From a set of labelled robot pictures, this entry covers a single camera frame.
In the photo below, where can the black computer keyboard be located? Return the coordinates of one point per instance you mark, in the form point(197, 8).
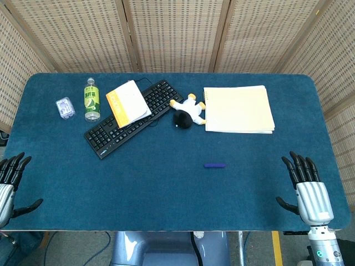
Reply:
point(108, 138)

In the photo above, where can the white black plush toy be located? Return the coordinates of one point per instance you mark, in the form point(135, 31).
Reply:
point(191, 108)

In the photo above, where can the small clear plastic box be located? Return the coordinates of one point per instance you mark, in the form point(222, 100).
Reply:
point(65, 108)

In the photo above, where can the yellow floor tape strip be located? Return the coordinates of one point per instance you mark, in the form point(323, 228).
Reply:
point(277, 249)

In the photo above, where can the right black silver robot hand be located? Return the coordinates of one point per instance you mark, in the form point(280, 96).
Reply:
point(313, 199)

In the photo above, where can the purple cylindrical handle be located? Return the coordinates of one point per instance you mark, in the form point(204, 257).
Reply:
point(215, 165)

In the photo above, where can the woven bamboo folding screen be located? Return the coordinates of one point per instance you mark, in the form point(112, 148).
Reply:
point(177, 33)

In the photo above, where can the yellow white booklet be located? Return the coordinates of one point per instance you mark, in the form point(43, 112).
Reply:
point(129, 104)

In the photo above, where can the cream spiral notebook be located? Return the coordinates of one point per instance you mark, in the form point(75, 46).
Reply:
point(238, 109)

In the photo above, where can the blue-grey robot torso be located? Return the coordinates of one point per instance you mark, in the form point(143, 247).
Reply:
point(166, 249)

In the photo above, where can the green label tea bottle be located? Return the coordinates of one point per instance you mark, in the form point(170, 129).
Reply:
point(91, 99)

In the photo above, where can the blue felt table mat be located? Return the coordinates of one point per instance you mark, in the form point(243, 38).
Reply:
point(155, 191)

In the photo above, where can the metal table leg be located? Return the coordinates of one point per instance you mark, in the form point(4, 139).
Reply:
point(241, 248)

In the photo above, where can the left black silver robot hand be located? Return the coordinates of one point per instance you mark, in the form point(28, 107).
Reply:
point(7, 194)

